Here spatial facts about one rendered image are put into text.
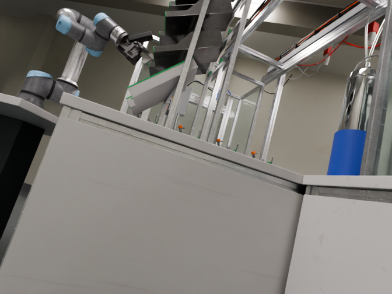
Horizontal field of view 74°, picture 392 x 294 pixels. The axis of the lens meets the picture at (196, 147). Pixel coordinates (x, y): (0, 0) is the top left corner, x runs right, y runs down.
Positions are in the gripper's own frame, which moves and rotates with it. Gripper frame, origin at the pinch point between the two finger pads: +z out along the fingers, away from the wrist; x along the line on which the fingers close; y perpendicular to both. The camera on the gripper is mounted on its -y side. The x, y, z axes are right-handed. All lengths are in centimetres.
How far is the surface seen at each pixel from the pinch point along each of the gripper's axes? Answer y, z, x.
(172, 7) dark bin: -23.4, -11.4, 6.9
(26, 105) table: 51, -14, 24
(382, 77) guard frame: -27, 69, 50
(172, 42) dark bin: -12.8, -1.4, 1.8
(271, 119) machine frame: -68, 74, -105
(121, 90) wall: -38, -138, -355
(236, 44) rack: -20.5, 25.2, 22.6
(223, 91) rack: -1.7, 34.1, 22.3
